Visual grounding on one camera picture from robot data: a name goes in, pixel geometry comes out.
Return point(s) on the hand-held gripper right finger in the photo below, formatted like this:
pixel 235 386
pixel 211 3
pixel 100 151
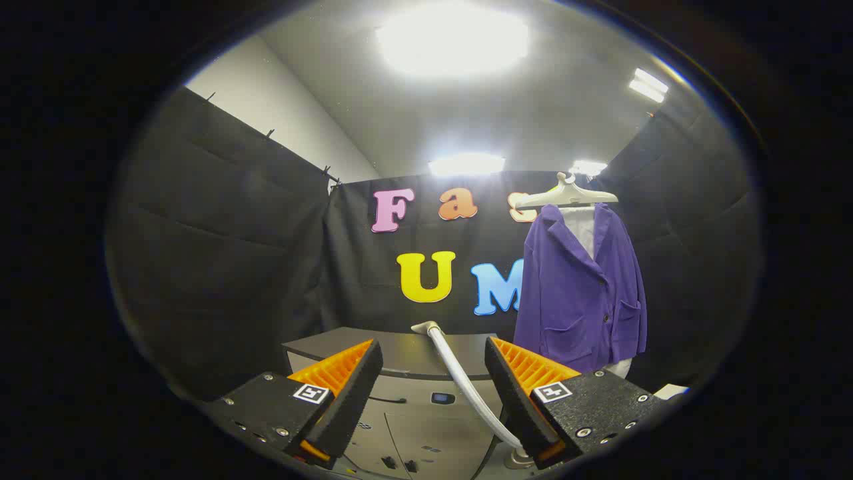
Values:
pixel 513 400

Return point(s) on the white shirt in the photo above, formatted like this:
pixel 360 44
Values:
pixel 586 230

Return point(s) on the white plastic clothes hanger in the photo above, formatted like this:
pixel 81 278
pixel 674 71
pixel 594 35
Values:
pixel 566 194

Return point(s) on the large ceiling light panel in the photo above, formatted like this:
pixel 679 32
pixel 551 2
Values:
pixel 453 36

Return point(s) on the white garment steamer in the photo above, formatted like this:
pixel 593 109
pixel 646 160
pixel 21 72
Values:
pixel 460 380

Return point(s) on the double ceiling light panel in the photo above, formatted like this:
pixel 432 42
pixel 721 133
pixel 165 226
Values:
pixel 648 84

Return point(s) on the grey cabinet with dark top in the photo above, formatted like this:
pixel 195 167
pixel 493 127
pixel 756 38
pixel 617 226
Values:
pixel 400 353

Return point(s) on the black backdrop cloth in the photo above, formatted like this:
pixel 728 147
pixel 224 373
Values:
pixel 353 280

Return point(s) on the small cabinet display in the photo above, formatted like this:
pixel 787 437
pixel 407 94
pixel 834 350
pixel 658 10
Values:
pixel 443 398

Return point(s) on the black quilted curtain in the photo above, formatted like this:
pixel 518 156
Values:
pixel 693 266
pixel 213 253

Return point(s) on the white flat board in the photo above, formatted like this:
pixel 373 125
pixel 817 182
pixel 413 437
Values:
pixel 670 391

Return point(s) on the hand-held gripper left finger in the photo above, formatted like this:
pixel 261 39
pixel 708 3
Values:
pixel 353 393

